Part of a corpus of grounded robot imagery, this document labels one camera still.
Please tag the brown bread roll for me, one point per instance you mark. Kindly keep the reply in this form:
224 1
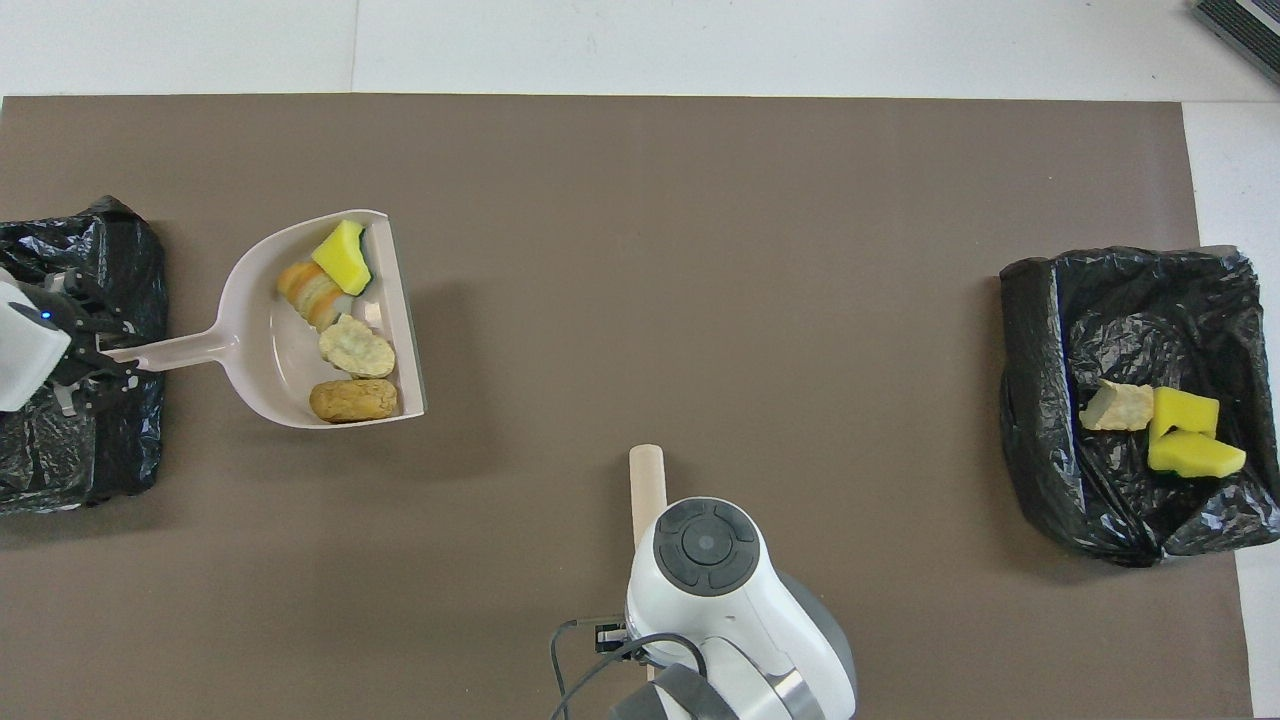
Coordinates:
352 401

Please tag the beige plastic dustpan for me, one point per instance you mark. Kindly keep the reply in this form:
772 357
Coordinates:
270 370

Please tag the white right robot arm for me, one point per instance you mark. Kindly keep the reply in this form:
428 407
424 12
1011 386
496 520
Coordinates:
740 620

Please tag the black bag lined bin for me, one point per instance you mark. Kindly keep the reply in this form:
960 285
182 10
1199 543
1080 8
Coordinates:
1040 420
130 450

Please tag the beige hand brush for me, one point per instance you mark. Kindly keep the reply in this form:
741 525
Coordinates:
647 480

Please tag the torn striped bread piece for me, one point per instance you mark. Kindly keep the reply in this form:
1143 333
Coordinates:
1118 408

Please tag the brown table mat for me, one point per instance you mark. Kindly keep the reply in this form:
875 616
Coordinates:
700 300

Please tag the dark grey ribbed device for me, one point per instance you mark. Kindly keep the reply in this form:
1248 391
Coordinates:
1245 25

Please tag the striped orange bread piece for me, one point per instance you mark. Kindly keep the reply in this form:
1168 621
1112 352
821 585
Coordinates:
305 290

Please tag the green and yellow sponge piece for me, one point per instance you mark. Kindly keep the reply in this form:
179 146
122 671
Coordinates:
1188 410

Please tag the notched yellow sponge piece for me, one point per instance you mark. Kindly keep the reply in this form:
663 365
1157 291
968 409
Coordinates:
1195 457

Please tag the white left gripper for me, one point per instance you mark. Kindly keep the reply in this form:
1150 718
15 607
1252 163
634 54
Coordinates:
25 350

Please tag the pale bread piece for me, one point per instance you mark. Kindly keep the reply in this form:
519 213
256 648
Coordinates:
357 350

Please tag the yellow sponge wedge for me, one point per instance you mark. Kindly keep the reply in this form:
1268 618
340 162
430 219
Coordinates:
342 258

